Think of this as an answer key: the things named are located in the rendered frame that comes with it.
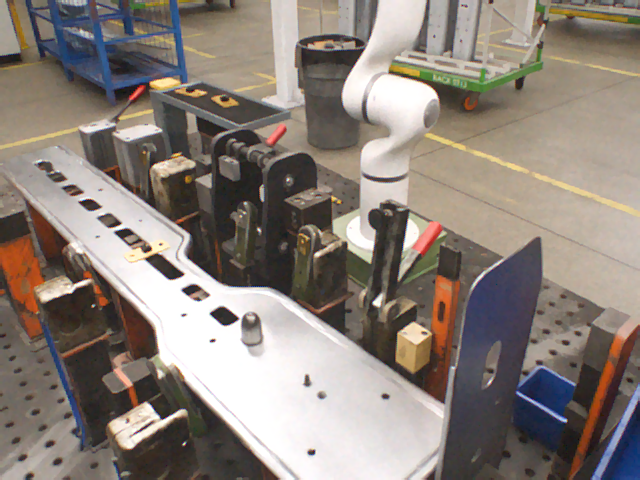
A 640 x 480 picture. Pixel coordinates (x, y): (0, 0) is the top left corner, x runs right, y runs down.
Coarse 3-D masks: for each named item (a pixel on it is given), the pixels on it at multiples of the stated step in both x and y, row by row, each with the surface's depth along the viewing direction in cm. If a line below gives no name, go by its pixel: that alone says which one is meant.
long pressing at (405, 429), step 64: (64, 192) 131; (128, 192) 129; (192, 320) 89; (320, 320) 88; (192, 384) 78; (256, 384) 77; (320, 384) 77; (384, 384) 77; (256, 448) 69; (320, 448) 68; (384, 448) 68
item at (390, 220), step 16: (384, 208) 76; (400, 208) 74; (384, 224) 73; (400, 224) 75; (384, 240) 78; (400, 240) 76; (384, 256) 79; (400, 256) 78; (384, 272) 79; (368, 288) 81; (384, 288) 79; (368, 304) 82; (384, 304) 80
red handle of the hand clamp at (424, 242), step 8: (432, 224) 84; (440, 224) 84; (424, 232) 84; (432, 232) 83; (440, 232) 84; (424, 240) 83; (432, 240) 83; (416, 248) 83; (424, 248) 83; (408, 256) 83; (416, 256) 83; (400, 264) 83; (408, 264) 82; (416, 264) 83; (400, 272) 82; (408, 272) 83; (400, 280) 82; (376, 304) 81
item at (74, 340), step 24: (48, 288) 90; (72, 288) 91; (48, 312) 89; (72, 312) 92; (96, 312) 95; (48, 336) 92; (72, 336) 93; (96, 336) 97; (72, 360) 96; (96, 360) 100; (72, 384) 102; (96, 384) 101; (72, 408) 103; (96, 408) 102; (96, 432) 104
